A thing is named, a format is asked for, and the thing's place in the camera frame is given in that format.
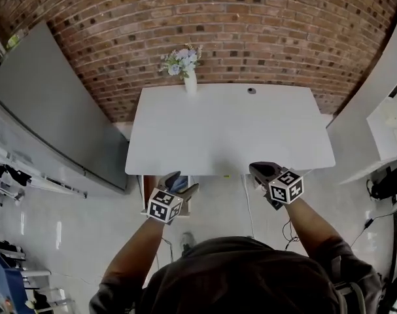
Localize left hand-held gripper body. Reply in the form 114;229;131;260
147;187;184;225

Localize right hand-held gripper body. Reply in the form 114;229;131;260
258;167;304;211

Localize wooden drawer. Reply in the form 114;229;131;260
140;174;192;218

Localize person's right forearm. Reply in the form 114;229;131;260
285;197;343;258

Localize person's left forearm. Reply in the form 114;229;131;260
101;217;163;287

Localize white desk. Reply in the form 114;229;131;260
124;82;336;178

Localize person's grey shoe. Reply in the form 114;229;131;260
180;231;198;251

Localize person's dark grey shirt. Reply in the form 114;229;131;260
88;236;382;314

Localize white vase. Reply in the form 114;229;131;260
183;70;198;95

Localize white hutch cabinet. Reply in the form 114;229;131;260
325;8;397;186

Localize white metal shelving rack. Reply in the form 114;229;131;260
0;139;88;209

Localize pale artificial flowers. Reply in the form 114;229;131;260
159;43;204;80

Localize white metal stand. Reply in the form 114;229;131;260
20;266;77;314

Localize grey refrigerator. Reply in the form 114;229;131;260
0;21;130;199

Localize blue board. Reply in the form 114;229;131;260
0;247;32;314

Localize light green bottle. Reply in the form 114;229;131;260
5;33;25;49

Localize white floor cable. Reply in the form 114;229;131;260
242;175;255;238

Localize black tangled cable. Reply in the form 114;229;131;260
281;219;300;251

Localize black cable with adapter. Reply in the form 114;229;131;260
350;207;395;248

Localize grey shoulder strap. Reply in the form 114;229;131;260
335;279;366;314

